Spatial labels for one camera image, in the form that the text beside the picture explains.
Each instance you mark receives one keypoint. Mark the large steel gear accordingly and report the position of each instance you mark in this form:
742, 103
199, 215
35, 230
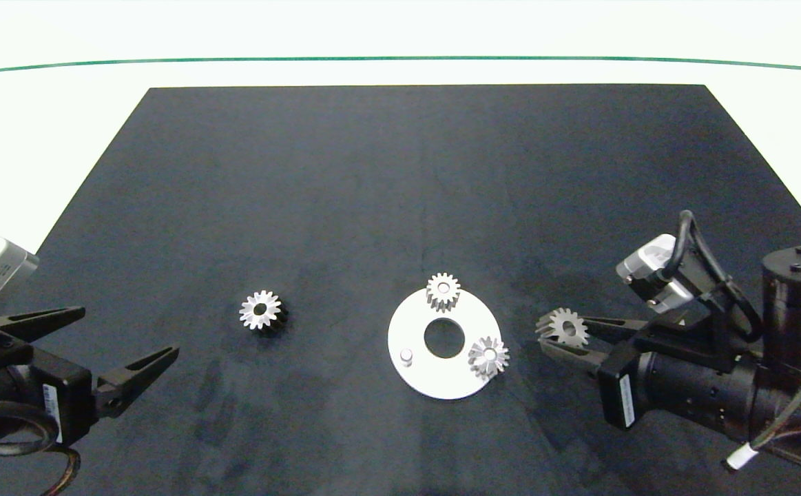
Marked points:
272, 312

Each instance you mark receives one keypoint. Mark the round white plate with pins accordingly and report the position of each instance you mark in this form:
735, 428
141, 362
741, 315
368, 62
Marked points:
434, 379

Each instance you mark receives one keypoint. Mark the small steel gear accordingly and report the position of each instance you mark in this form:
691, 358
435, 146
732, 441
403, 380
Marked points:
498, 357
559, 318
451, 286

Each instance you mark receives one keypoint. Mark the dark blue work mat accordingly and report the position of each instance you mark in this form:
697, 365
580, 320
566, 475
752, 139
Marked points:
372, 193

